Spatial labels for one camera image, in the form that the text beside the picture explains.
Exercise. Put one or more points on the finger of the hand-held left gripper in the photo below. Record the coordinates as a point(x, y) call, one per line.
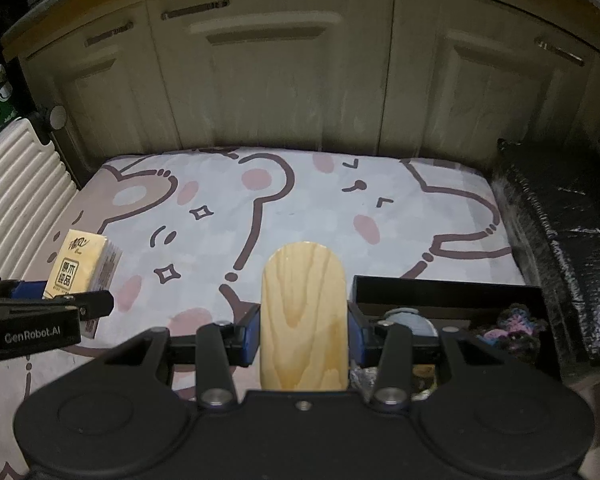
point(95, 305)
point(27, 290)

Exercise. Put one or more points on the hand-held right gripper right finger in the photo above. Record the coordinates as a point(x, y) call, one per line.
point(357, 340)

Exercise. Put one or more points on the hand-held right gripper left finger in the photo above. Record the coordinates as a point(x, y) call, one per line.
point(251, 335)

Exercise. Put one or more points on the yellow tissue pack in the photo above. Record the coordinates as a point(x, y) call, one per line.
point(80, 260)

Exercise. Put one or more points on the oval wooden board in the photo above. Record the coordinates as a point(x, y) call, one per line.
point(305, 310)

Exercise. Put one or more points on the black box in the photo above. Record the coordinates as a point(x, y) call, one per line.
point(430, 290)

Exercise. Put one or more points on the dark crocheted pouch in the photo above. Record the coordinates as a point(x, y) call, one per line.
point(510, 327)

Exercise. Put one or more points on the white ribbed suitcase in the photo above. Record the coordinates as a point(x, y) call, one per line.
point(20, 185)

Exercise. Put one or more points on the bear print mat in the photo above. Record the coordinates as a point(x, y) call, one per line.
point(305, 210)

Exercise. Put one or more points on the black wrapped bench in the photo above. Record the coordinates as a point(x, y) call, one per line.
point(565, 220)

